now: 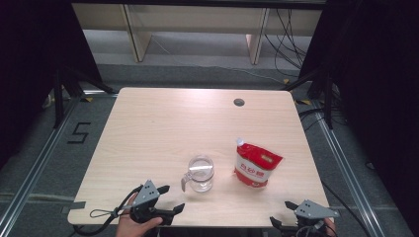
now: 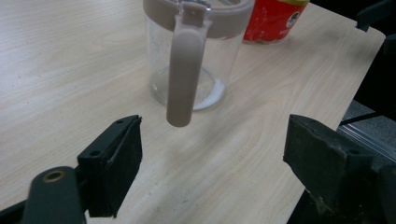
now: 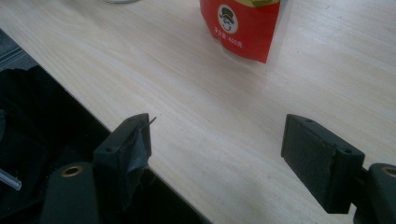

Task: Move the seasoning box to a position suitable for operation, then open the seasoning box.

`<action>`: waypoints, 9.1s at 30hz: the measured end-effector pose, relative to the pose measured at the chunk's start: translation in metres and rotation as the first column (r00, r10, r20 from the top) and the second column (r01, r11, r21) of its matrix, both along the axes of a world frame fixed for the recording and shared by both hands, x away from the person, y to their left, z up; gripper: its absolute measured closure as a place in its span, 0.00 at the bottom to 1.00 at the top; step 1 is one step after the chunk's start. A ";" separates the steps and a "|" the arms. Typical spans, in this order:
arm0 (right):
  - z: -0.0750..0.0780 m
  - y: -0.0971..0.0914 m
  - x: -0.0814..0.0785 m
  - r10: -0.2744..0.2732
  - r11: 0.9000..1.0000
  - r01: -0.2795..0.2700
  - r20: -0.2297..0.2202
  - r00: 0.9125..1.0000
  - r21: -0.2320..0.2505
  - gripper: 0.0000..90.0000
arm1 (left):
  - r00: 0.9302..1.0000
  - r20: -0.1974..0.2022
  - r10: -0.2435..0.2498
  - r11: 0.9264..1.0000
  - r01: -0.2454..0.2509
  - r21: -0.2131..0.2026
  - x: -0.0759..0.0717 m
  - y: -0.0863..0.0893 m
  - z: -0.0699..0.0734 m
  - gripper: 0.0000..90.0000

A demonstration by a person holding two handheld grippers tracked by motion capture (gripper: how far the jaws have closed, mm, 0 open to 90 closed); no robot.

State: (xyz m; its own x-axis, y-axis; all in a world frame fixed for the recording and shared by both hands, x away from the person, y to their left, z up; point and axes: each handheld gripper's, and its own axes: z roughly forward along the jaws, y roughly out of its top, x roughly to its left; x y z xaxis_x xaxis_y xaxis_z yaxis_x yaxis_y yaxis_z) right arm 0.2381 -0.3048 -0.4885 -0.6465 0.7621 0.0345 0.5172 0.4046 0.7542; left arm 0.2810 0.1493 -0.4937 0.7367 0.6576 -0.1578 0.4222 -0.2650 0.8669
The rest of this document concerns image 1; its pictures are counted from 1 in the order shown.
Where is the grey tape strip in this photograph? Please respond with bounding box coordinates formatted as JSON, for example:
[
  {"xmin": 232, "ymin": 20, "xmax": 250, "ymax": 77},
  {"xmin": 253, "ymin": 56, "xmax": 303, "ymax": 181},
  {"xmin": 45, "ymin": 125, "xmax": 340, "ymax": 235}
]
[{"xmin": 60, "ymin": 200, "xmax": 87, "ymax": 215}]

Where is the bundle of black cables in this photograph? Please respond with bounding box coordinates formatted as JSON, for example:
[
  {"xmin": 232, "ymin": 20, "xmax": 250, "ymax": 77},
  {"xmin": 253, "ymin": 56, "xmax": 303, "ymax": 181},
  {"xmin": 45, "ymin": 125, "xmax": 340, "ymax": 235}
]
[{"xmin": 265, "ymin": 8, "xmax": 309, "ymax": 78}]

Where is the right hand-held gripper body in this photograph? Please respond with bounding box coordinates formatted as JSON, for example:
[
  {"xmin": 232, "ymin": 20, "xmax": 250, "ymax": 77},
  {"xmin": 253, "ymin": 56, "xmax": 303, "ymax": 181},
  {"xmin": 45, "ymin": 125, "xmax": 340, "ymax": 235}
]
[{"xmin": 291, "ymin": 199, "xmax": 340, "ymax": 237}]

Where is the black curtain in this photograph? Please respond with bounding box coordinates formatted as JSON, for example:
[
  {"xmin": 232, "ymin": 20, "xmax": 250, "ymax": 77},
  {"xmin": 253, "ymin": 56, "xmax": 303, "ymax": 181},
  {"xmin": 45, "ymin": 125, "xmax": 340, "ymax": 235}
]
[
  {"xmin": 299, "ymin": 0, "xmax": 419, "ymax": 231},
  {"xmin": 0, "ymin": 0, "xmax": 102, "ymax": 169}
]

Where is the black metal stand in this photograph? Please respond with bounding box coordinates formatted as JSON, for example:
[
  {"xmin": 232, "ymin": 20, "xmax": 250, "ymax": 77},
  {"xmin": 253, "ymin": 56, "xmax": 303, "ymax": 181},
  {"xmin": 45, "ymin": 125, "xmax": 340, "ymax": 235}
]
[
  {"xmin": 52, "ymin": 64, "xmax": 117, "ymax": 129},
  {"xmin": 281, "ymin": 64, "xmax": 348, "ymax": 130}
]

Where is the person's right hand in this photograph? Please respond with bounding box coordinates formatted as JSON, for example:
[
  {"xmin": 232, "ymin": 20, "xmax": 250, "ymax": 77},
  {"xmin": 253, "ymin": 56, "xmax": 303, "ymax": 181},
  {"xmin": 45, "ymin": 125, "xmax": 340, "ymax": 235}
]
[{"xmin": 325, "ymin": 218, "xmax": 337, "ymax": 237}]

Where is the red and white sugar bag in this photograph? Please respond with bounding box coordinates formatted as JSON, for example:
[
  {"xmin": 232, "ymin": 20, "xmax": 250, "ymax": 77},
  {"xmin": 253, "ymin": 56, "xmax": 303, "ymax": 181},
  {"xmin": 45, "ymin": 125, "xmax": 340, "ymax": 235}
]
[{"xmin": 233, "ymin": 137, "xmax": 285, "ymax": 190}]

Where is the black frame beam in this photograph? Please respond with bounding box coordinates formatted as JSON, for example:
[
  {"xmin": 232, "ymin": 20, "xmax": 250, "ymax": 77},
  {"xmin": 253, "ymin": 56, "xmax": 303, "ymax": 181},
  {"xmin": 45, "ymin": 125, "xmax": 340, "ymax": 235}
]
[{"xmin": 70, "ymin": 0, "xmax": 328, "ymax": 10}]

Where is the black floor cable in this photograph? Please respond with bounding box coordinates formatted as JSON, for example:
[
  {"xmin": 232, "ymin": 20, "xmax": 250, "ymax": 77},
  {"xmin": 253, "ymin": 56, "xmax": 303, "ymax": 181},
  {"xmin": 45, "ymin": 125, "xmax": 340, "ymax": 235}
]
[{"xmin": 320, "ymin": 181, "xmax": 374, "ymax": 237}]

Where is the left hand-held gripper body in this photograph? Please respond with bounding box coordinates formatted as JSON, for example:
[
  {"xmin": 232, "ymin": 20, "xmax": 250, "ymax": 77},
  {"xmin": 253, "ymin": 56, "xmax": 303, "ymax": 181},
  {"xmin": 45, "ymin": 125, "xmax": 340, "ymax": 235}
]
[{"xmin": 129, "ymin": 179, "xmax": 175, "ymax": 226}]

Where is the grey lanyard loop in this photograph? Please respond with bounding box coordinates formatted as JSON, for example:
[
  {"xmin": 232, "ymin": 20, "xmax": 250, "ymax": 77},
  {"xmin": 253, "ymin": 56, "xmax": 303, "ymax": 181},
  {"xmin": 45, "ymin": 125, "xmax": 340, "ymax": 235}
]
[{"xmin": 89, "ymin": 205, "xmax": 132, "ymax": 219}]

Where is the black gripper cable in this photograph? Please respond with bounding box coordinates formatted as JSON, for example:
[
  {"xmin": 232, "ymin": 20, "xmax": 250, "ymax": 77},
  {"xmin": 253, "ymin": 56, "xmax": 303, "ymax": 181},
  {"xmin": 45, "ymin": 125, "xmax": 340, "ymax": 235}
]
[{"xmin": 72, "ymin": 185, "xmax": 144, "ymax": 237}]

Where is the person's left hand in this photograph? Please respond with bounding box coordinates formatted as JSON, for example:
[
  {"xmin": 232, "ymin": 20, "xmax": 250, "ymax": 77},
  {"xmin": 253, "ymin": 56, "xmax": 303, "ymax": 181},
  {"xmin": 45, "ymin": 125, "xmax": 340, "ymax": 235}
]
[{"xmin": 116, "ymin": 193, "xmax": 164, "ymax": 237}]

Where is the aluminium floor rail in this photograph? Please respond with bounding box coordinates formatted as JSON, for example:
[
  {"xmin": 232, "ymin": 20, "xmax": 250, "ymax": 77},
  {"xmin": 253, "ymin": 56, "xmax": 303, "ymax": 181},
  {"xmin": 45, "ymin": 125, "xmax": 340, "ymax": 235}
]
[
  {"xmin": 311, "ymin": 101, "xmax": 380, "ymax": 237},
  {"xmin": 0, "ymin": 95, "xmax": 81, "ymax": 228}
]

